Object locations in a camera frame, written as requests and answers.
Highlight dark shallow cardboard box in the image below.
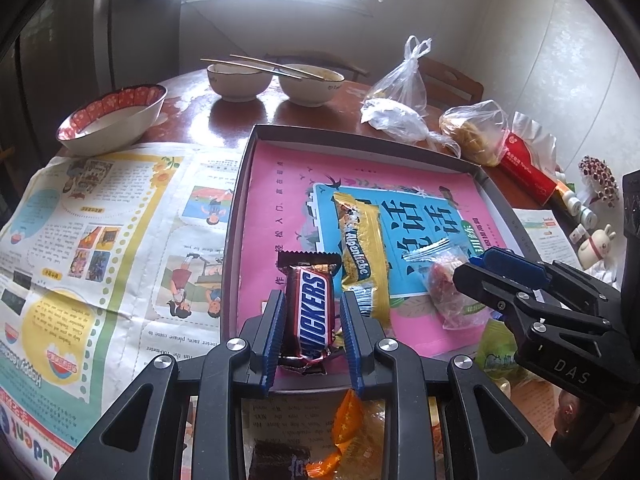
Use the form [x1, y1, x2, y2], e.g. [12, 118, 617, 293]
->
[218, 122, 539, 395]

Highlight white rabbit figurine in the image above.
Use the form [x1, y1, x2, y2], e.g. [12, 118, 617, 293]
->
[577, 224, 616, 270]

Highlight crumpled clear plastic bag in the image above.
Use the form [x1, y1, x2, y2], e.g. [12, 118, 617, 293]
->
[360, 98, 462, 158]

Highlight orange yellow snack packet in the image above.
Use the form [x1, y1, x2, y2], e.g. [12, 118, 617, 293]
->
[305, 390, 386, 480]

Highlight dark round wrapped cake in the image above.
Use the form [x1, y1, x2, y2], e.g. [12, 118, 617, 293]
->
[248, 441, 310, 480]

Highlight white bowl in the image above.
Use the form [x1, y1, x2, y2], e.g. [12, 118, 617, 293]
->
[206, 63, 272, 103]
[279, 64, 345, 107]

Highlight right newspaper sheet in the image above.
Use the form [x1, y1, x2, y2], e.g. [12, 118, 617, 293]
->
[513, 208, 582, 270]

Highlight right white bowl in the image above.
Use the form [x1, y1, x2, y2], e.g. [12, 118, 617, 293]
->
[279, 64, 345, 107]

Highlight left white bowl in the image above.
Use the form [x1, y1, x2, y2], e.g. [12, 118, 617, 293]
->
[206, 63, 272, 103]

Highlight chopstick pair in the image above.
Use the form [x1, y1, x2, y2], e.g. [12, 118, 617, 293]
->
[201, 54, 324, 81]

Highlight small medicine bottles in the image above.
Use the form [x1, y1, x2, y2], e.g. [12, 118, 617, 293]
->
[552, 174, 598, 246]

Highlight person right hand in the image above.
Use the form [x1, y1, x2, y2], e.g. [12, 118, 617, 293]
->
[551, 390, 639, 462]

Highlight tall tied plastic bag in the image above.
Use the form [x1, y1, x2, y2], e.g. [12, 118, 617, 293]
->
[364, 35, 432, 116]

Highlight clear pink candy packet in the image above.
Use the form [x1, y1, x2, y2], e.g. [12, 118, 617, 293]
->
[402, 238, 490, 330]

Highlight light green snack packet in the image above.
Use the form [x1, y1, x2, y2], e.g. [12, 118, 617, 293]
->
[475, 318, 521, 380]

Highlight red bead tree ornament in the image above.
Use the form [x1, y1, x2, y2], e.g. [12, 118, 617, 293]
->
[578, 155, 620, 208]

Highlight red tissue pack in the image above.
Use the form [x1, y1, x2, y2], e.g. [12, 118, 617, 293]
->
[499, 112, 556, 205]

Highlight red rimmed bowl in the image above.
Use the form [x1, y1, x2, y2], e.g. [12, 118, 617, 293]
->
[55, 84, 167, 157]

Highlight newspaper sheet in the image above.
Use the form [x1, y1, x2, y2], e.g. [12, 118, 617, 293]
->
[513, 208, 582, 270]
[1, 143, 240, 479]

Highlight Snickers bar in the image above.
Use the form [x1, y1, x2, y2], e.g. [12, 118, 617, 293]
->
[277, 252, 342, 374]

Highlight left newspaper sheet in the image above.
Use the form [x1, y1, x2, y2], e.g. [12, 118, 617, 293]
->
[1, 143, 240, 479]

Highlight plastic bag fried snacks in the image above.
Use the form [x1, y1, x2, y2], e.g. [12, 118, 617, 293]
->
[438, 100, 509, 167]

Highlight yellow Alpenliebe candy bar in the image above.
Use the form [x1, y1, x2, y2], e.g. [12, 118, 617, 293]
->
[333, 193, 390, 330]

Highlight pink and blue book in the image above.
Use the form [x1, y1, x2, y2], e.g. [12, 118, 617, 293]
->
[236, 141, 504, 356]

